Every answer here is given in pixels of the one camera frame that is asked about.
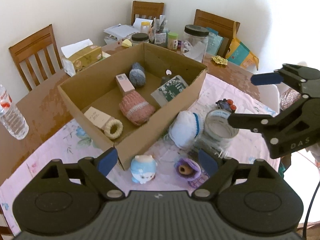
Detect wooden slatted chair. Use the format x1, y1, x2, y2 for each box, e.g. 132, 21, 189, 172
132, 1, 165, 27
9, 24, 63, 92
194, 9, 241, 55

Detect purple knit piece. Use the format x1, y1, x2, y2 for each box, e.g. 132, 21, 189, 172
174, 156, 208, 189

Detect brown cardboard box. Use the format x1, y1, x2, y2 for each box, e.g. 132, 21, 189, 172
57, 42, 208, 172

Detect blue white plush toy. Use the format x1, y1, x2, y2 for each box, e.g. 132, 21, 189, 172
130, 154, 158, 185

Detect gold metal trivet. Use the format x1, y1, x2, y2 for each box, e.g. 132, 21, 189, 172
211, 56, 228, 67

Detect cream knit ring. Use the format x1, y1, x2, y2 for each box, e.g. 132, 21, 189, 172
104, 119, 124, 140

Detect yellow lid bottle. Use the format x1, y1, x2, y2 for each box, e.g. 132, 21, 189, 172
140, 21, 152, 34

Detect wooden desktop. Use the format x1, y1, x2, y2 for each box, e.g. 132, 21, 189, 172
0, 37, 282, 188

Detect pink floral tablecloth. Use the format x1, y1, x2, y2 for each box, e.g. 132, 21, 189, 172
0, 74, 283, 235

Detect green lid container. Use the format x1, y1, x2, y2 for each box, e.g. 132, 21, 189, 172
167, 32, 179, 50

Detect black cube toy red wheels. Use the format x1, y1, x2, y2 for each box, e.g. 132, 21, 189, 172
215, 99, 237, 113

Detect blue knit hat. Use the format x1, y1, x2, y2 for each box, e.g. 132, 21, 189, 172
129, 62, 147, 88

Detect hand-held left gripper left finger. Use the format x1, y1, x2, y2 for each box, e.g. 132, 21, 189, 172
41, 147, 125, 201

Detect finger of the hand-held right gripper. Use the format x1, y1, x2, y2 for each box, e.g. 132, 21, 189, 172
251, 64, 320, 98
227, 99, 310, 143

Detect white cloth blue trim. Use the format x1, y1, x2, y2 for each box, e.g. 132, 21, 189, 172
168, 111, 203, 150

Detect yellow tissue box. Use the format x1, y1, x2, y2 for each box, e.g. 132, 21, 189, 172
61, 39, 103, 77

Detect white packet green label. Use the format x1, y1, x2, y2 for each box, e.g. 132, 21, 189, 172
151, 75, 189, 108

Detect large clear jar black lid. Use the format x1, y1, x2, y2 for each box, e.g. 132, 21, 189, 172
184, 24, 209, 63

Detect white printed carton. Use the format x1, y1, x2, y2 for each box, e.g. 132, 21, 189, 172
84, 107, 112, 130

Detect teal packet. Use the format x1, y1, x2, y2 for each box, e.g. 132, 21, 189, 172
206, 27, 224, 55

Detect clear plastic water bottle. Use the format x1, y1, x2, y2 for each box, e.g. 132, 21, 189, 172
0, 84, 29, 140

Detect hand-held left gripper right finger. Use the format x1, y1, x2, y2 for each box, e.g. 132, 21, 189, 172
191, 149, 278, 201

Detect yellow teal bag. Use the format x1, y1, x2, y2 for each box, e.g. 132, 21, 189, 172
226, 21, 259, 70

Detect pink knit hat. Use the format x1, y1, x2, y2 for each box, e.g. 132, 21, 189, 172
119, 91, 156, 127

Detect pink carton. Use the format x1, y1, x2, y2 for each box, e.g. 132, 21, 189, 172
115, 73, 135, 95

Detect small jar black lid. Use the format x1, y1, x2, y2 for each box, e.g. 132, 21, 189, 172
131, 33, 149, 47

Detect black cable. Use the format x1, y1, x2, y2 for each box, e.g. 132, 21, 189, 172
302, 177, 320, 239

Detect clear tape roll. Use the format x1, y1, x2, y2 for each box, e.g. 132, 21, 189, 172
204, 109, 240, 150

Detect clear pen holder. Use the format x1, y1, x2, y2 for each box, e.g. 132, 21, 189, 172
152, 15, 168, 44

